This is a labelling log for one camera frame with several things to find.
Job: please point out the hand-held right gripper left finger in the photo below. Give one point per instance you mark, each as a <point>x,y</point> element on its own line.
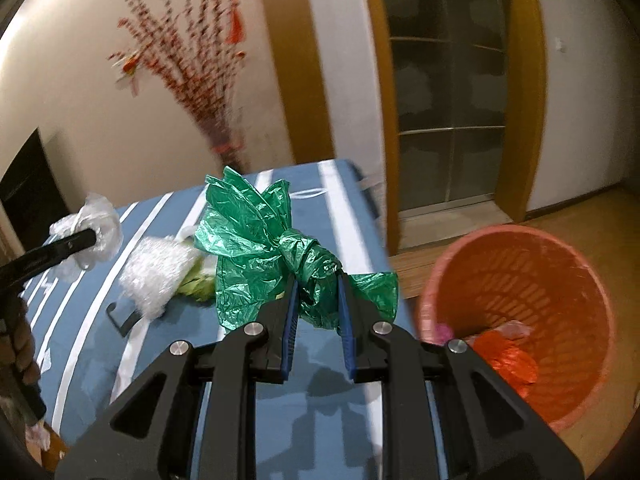
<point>290,322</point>

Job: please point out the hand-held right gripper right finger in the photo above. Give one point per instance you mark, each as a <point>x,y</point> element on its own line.
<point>347,327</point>

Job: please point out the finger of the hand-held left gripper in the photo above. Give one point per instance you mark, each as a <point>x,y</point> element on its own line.
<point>50,251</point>

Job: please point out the crinkled clear plastic bag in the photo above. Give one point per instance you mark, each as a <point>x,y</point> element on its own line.
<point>102,220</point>

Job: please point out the green plastic bag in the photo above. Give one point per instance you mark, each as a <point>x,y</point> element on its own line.
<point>250,240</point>

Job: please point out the pink purple plastic bag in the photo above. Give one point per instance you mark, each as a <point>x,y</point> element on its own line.
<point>444,334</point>

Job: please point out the small red plastic bag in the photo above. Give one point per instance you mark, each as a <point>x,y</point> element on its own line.
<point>505,365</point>

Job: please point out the long white translucent plastic bag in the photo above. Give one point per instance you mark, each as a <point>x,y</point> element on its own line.
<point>515,329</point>

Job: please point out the red plastic trash bin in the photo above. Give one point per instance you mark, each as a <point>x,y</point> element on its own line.
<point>550,280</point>

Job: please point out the person's left hand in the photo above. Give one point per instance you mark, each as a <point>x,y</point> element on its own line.
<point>20,355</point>

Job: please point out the blue white striped tablecloth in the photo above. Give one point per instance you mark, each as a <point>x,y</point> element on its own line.
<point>360,230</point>

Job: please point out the yellow green wrapper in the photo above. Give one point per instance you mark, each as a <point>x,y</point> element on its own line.
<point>197,287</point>

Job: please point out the white bubble wrap sheet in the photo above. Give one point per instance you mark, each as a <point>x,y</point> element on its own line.
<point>155,275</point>

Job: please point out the white plastic bag on floor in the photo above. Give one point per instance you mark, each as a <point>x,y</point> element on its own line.
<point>39,435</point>

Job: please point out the glass vase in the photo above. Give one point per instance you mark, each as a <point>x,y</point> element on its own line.
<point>230,155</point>

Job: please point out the red berry branches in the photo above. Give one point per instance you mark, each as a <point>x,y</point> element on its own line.
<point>200,85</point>

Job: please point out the glass sliding door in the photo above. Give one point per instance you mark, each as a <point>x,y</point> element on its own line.
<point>440,85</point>

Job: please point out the red hanging ornament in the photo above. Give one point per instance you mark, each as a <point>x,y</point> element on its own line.
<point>235,25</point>

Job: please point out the wooden wall trim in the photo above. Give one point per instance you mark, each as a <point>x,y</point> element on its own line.
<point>295,85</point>

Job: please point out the wooden door frame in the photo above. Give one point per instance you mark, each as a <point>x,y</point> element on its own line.
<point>525,110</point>

